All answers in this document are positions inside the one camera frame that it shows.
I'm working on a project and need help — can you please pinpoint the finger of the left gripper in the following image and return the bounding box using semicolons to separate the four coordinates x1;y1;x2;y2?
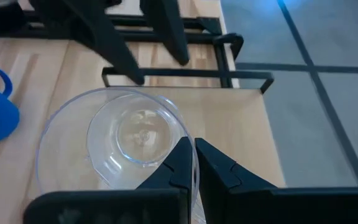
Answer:
29;0;146;86
139;0;190;67

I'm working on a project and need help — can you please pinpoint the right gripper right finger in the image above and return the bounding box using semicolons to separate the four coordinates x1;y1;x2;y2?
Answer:
194;138;358;224

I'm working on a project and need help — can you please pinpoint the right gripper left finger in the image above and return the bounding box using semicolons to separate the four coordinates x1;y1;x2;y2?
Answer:
22;136;196;224

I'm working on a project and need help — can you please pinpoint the clear glass mug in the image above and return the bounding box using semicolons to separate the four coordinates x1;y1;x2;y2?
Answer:
35;86;206;224

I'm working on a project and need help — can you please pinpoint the black metal table frame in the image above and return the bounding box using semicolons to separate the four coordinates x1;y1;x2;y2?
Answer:
0;9;245;90

